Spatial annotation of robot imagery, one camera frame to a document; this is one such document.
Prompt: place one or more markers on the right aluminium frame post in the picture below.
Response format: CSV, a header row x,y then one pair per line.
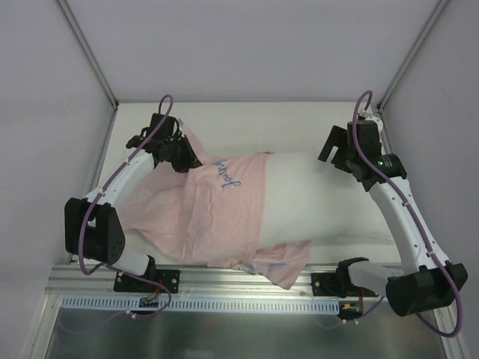
x,y
426,30

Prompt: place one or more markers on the aluminium frame post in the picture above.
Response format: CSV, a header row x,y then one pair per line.
x,y
426,30
87,51

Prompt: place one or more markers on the left aluminium frame post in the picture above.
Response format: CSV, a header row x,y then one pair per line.
x,y
87,51

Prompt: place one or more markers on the white pillow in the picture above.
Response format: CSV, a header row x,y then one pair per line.
x,y
309,200

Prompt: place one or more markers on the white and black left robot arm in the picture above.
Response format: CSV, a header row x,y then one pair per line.
x,y
92,226

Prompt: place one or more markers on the blue and pink printed pillowcase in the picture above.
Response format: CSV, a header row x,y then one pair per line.
x,y
213,215

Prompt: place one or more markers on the white slotted cable duct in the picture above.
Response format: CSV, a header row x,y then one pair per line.
x,y
204,305

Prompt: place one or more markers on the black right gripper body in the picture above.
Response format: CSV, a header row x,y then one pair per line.
x,y
337,148

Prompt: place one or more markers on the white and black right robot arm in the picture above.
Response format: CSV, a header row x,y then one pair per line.
x,y
429,280

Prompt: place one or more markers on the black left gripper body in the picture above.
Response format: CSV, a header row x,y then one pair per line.
x,y
184,157

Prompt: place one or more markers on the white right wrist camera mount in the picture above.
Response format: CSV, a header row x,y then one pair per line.
x,y
365,115

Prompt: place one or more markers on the aluminium mounting rail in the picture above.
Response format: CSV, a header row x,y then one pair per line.
x,y
194,282

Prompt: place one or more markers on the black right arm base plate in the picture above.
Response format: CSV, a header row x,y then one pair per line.
x,y
327,284

